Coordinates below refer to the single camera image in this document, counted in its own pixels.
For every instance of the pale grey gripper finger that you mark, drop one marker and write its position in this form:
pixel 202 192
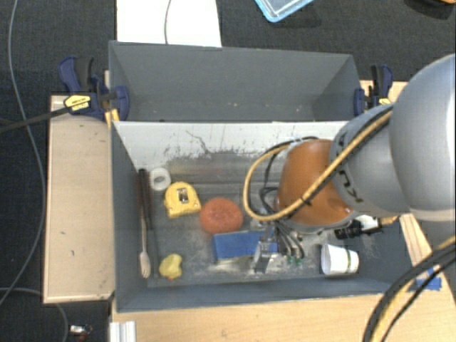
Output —
pixel 260 261
pixel 270 259

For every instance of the blue sponge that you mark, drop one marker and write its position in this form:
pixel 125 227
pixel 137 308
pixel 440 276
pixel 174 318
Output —
pixel 235 244

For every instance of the orange round sponge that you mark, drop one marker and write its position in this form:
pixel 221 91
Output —
pixel 221 215

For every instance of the white paper cup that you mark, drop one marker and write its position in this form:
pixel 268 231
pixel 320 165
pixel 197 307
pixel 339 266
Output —
pixel 338 260

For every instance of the yellow toy duck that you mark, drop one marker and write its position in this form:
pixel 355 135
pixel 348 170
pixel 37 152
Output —
pixel 170 266

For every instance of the yellow tape measure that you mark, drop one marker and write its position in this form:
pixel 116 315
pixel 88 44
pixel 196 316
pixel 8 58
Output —
pixel 181 199

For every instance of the pale wooden spoon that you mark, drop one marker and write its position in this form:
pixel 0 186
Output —
pixel 144 258

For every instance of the white tape roll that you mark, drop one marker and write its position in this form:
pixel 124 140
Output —
pixel 159 179

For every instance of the dark brown long stick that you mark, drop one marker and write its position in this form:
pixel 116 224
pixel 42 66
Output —
pixel 144 191

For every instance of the grey metal bin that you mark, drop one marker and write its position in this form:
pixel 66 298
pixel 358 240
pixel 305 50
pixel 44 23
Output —
pixel 228 91

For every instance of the pale wood flat board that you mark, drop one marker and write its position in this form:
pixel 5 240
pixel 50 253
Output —
pixel 80 205

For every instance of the black cylinder on white bracket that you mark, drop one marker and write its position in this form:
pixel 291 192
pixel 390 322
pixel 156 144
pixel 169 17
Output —
pixel 351 231

